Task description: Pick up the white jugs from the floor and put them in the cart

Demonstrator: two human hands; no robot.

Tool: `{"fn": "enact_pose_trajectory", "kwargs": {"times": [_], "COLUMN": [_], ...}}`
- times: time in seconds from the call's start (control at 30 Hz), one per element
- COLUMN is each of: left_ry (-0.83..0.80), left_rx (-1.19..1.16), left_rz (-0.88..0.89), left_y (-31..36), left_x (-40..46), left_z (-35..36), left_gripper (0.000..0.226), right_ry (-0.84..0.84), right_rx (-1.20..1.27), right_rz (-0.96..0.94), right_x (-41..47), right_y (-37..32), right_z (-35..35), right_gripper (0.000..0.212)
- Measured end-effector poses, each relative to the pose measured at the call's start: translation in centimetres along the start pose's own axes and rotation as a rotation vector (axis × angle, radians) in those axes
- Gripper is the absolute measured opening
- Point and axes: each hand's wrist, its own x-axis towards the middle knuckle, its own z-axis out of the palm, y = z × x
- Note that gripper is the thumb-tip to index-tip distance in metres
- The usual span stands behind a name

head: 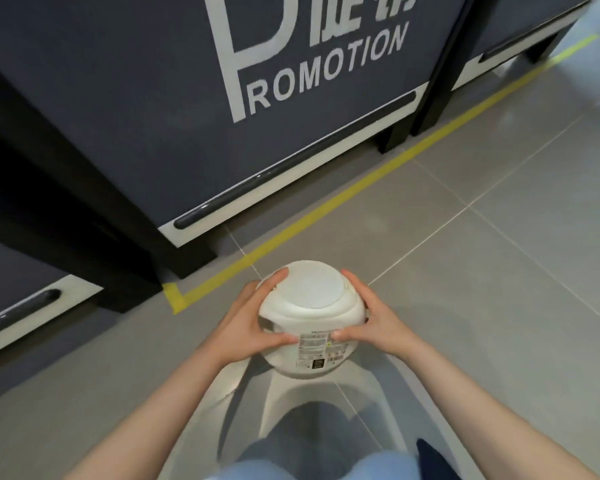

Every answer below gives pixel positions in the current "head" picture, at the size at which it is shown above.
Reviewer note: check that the white rice cooker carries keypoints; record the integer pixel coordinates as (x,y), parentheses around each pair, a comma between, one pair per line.
(310,304)

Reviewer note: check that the person's left hand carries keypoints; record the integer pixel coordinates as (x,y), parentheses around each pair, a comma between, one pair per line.
(240,329)

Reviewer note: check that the person's left thumb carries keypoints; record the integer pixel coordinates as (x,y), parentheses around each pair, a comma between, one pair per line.
(277,340)

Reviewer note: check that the person's right thumb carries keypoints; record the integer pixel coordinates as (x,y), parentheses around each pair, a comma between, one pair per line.
(352,336)

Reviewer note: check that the yellow floor tape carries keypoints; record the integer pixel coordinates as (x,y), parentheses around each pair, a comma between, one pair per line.
(330,202)

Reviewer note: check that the dark navy garment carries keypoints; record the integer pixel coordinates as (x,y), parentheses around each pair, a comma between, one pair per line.
(435,464)

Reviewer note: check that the person's right forearm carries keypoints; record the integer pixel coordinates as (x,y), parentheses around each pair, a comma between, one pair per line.
(500,414)

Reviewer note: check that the person's left forearm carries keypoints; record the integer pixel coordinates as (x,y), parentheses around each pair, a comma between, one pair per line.
(150,419)

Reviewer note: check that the wide black frame post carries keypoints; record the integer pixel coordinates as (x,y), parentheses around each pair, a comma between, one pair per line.
(55,194)

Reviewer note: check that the grey display cabinet with lettering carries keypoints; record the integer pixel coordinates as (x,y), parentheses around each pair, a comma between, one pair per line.
(130,94)

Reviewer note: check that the light blue jeans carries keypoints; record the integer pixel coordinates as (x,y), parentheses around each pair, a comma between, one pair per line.
(380,467)

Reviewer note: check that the plain grey display cabinet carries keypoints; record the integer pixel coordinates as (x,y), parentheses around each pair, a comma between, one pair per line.
(525,14)
(5,274)

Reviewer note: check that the narrow black frame post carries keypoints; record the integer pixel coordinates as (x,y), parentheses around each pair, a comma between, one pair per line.
(450,64)

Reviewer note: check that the person's right hand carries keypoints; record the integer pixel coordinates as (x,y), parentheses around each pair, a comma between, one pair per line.
(385,329)

